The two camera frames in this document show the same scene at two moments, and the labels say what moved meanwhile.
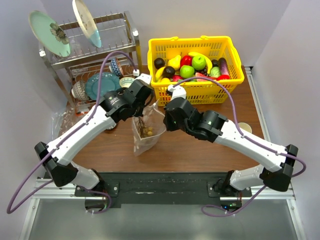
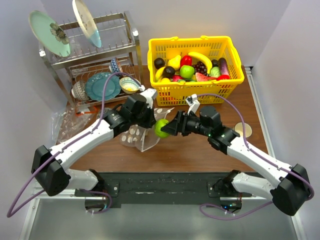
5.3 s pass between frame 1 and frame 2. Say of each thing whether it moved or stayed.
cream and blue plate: stayed
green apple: moved
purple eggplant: stayed
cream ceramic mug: stayed
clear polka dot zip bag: moved
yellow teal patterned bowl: stayed
